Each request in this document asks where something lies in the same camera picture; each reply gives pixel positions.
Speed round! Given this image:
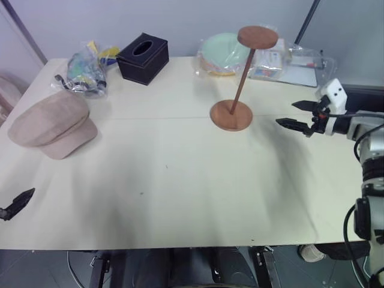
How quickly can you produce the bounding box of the beige newsboy cap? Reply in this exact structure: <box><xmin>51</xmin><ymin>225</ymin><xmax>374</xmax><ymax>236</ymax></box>
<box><xmin>8</xmin><ymin>90</ymin><xmax>98</xmax><ymax>160</ymax></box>

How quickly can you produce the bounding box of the bagged stack of pastel plates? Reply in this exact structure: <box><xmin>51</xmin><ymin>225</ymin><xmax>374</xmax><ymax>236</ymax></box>
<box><xmin>195</xmin><ymin>32</ymin><xmax>256</xmax><ymax>77</ymax></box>

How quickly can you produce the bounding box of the black slanted pole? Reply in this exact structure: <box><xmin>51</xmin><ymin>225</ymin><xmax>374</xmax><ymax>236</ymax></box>
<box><xmin>293</xmin><ymin>0</ymin><xmax>321</xmax><ymax>46</ymax></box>

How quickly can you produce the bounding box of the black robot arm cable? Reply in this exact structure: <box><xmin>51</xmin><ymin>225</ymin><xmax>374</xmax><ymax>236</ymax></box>
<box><xmin>353</xmin><ymin>123</ymin><xmax>384</xmax><ymax>164</ymax></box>
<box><xmin>343</xmin><ymin>203</ymin><xmax>374</xmax><ymax>284</ymax></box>

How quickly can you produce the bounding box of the dark trouser leg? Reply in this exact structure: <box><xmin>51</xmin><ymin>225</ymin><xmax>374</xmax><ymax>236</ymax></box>
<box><xmin>314</xmin><ymin>241</ymin><xmax>371</xmax><ymax>262</ymax></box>

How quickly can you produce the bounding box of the clear bag of printed cards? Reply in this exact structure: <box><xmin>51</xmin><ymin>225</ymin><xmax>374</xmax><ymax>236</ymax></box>
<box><xmin>248</xmin><ymin>38</ymin><xmax>337</xmax><ymax>88</ymax></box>

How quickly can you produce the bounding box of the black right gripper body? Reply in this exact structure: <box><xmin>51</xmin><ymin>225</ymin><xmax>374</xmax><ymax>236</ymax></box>
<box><xmin>311</xmin><ymin>95</ymin><xmax>331</xmax><ymax>136</ymax></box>

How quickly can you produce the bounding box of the wooden hat stand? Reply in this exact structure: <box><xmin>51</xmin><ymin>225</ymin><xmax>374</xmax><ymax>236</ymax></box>
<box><xmin>209</xmin><ymin>26</ymin><xmax>280</xmax><ymax>132</ymax></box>

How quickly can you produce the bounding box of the black table frame leg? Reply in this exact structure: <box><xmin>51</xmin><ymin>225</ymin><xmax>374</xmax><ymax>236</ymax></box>
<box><xmin>89</xmin><ymin>250</ymin><xmax>112</xmax><ymax>288</ymax></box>
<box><xmin>249</xmin><ymin>245</ymin><xmax>282</xmax><ymax>288</ymax></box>

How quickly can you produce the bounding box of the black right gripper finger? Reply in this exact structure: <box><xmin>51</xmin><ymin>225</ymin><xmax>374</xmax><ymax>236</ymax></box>
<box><xmin>291</xmin><ymin>100</ymin><xmax>320</xmax><ymax>113</ymax></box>
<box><xmin>275</xmin><ymin>118</ymin><xmax>315</xmax><ymax>139</ymax></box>

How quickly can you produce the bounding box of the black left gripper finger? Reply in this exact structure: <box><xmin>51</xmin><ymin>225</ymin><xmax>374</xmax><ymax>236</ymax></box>
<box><xmin>6</xmin><ymin>187</ymin><xmax>36</xmax><ymax>222</ymax></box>

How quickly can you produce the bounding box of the white shoe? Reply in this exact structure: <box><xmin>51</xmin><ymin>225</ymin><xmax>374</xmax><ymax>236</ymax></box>
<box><xmin>298</xmin><ymin>244</ymin><xmax>327</xmax><ymax>263</ymax></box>

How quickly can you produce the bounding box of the clear bag of colourful items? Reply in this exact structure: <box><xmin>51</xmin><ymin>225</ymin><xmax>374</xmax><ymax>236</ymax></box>
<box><xmin>50</xmin><ymin>40</ymin><xmax>121</xmax><ymax>99</ymax></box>

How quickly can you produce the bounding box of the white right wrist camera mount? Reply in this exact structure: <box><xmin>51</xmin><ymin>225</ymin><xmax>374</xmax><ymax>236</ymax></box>
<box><xmin>314</xmin><ymin>78</ymin><xmax>349</xmax><ymax>136</ymax></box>

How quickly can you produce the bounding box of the black leather tissue box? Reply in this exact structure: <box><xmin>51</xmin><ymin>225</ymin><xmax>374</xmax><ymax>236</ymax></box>
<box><xmin>116</xmin><ymin>32</ymin><xmax>170</xmax><ymax>87</ymax></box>

